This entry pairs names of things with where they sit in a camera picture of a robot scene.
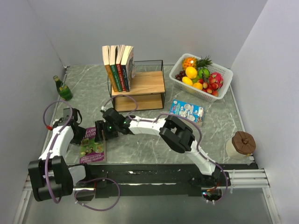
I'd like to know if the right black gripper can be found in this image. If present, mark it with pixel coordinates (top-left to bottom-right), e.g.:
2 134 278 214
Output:
94 120 119 144

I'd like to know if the purple 117-Storey Treehouse book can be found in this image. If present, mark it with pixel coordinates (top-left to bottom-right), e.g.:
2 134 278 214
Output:
79 127 106 164

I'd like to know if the green 104-Storey Treehouse book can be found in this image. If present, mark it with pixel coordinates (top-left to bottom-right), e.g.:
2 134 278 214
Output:
109 45 123 92

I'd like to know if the orange Treehouse book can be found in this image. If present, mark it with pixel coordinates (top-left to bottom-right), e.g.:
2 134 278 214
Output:
102 45 118 92

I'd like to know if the red 13-Storey Treehouse book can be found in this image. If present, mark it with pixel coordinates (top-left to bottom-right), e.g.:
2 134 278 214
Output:
115 45 126 91

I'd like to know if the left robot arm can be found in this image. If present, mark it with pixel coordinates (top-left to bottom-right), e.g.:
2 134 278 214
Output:
28 108 93 202

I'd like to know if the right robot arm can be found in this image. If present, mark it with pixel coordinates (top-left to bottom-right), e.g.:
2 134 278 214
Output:
101 106 221 186

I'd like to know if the green glass bottle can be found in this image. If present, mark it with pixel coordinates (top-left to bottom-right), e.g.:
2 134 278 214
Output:
53 76 73 101

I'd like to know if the dark grape bunch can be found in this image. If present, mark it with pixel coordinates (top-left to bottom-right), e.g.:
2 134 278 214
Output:
175 73 185 81

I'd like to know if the blue cartoon book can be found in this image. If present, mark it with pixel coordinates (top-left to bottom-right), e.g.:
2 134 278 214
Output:
170 99 205 127

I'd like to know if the yellow lemon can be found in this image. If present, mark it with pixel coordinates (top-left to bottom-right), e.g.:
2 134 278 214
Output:
182 76 193 86

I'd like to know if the orange mango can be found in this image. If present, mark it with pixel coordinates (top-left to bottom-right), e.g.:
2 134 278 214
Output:
185 66 198 79

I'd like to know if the small pineapple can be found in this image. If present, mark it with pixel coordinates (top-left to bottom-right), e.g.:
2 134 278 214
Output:
182 56 212 71

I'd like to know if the white plastic fruit basket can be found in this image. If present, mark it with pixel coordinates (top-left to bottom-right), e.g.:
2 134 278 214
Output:
169 53 233 103

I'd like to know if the green apple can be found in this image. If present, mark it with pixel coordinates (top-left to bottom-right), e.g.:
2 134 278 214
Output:
198 68 210 78

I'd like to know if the red lychee cluster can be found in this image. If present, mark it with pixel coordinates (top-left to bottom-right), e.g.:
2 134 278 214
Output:
197 78 219 97

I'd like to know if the pink dragon fruit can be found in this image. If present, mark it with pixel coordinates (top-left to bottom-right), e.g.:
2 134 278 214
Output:
209 72 223 90

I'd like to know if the brown round object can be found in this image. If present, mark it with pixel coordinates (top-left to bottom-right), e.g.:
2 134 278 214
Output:
225 131 256 160

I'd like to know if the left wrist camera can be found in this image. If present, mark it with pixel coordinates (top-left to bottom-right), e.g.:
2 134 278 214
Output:
46 118 67 131

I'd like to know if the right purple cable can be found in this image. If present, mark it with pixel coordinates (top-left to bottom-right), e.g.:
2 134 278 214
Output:
100 94 229 199

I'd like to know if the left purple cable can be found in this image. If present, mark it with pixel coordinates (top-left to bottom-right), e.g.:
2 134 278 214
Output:
43 100 73 204

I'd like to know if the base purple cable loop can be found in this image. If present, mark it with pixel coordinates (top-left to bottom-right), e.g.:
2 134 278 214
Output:
74 178 121 212

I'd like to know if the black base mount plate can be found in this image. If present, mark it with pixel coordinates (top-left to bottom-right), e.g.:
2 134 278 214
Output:
67 163 258 199

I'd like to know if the wood and wire shelf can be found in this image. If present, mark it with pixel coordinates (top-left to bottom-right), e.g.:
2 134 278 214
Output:
108 60 166 112

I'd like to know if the aluminium rail frame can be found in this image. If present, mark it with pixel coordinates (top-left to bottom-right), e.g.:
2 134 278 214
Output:
12 169 281 224

